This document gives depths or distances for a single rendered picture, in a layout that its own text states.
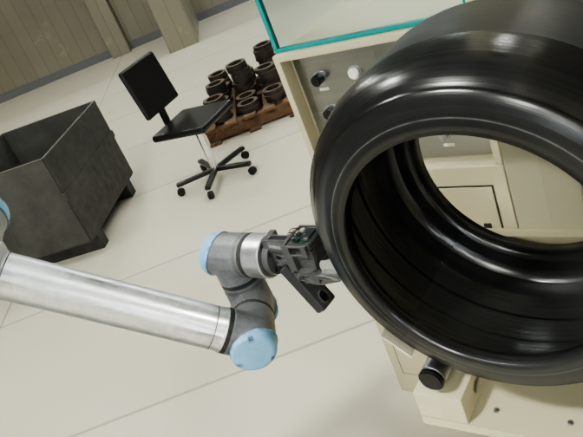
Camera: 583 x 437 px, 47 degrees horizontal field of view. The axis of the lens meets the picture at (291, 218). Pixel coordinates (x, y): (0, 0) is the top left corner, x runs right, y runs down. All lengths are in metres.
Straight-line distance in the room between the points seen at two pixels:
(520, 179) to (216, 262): 0.60
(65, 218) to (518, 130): 3.76
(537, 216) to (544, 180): 0.08
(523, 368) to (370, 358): 1.63
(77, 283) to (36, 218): 3.20
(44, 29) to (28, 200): 7.15
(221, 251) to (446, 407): 0.51
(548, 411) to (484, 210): 0.72
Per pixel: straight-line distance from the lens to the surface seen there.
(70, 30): 11.28
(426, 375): 1.16
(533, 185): 1.30
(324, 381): 2.62
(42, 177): 4.27
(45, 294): 1.25
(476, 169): 1.73
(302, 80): 1.88
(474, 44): 0.84
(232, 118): 5.31
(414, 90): 0.84
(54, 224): 4.42
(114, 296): 1.25
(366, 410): 2.45
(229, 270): 1.33
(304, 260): 1.23
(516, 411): 1.22
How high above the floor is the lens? 1.71
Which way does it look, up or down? 27 degrees down
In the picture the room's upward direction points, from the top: 23 degrees counter-clockwise
